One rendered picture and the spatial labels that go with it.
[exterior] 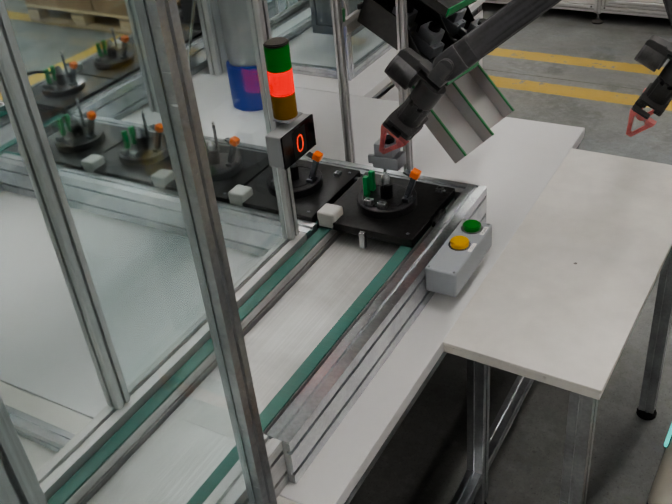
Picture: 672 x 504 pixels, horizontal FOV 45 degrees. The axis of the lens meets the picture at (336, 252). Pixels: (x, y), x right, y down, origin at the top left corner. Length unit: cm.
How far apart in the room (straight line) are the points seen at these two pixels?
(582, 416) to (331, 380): 51
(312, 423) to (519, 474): 124
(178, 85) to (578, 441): 115
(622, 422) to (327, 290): 131
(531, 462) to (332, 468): 124
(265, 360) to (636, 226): 96
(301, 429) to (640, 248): 95
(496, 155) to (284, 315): 91
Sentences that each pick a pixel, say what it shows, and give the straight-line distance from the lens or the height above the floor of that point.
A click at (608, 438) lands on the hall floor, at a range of 271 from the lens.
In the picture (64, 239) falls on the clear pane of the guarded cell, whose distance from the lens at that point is 82.
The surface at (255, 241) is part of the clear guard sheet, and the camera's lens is 173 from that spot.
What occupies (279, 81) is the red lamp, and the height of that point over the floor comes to 134.
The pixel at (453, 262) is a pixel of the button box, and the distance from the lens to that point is 172.
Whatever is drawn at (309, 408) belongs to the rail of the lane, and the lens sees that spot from 141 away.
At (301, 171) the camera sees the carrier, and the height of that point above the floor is 99.
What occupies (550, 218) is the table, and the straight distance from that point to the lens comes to 206.
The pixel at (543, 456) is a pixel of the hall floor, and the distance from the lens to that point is 263.
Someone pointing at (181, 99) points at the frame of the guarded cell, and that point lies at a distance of 89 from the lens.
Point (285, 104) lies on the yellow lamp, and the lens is 165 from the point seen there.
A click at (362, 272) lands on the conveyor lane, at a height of 92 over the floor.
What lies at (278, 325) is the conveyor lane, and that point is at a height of 92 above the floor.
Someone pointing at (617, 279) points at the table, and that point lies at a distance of 187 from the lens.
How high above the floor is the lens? 195
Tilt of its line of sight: 34 degrees down
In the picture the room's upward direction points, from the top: 6 degrees counter-clockwise
